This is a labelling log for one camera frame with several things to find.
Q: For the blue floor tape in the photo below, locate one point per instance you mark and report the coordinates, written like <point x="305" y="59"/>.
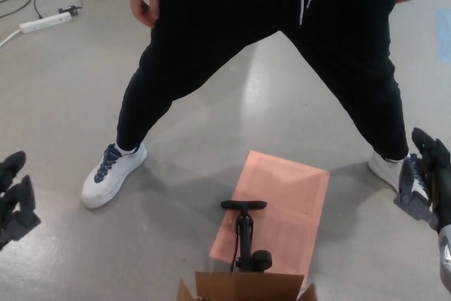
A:
<point x="444" y="35"/>

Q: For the brown cardboard box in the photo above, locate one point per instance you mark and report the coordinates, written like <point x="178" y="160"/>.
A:
<point x="246" y="283"/>

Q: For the black power adapter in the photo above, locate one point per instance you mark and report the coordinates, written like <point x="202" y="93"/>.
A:
<point x="68" y="9"/>

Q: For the person in black pants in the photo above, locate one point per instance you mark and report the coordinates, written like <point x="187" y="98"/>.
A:
<point x="218" y="33"/>

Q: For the orange floor mat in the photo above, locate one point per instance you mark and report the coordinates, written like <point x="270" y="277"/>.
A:
<point x="282" y="188"/>

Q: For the white sneaker with navy laces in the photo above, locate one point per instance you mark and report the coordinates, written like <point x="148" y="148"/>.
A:
<point x="384" y="167"/>
<point x="112" y="177"/>

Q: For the black air pump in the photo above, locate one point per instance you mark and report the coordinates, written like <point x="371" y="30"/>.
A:
<point x="244" y="230"/>

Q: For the white power strip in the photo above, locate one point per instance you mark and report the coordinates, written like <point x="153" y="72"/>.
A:
<point x="46" y="22"/>

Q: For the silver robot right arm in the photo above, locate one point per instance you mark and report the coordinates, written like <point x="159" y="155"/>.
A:
<point x="445" y="255"/>

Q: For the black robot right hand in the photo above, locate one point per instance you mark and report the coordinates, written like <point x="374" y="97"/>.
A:
<point x="433" y="174"/>

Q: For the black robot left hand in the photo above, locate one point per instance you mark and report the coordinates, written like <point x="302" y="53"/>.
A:
<point x="17" y="216"/>

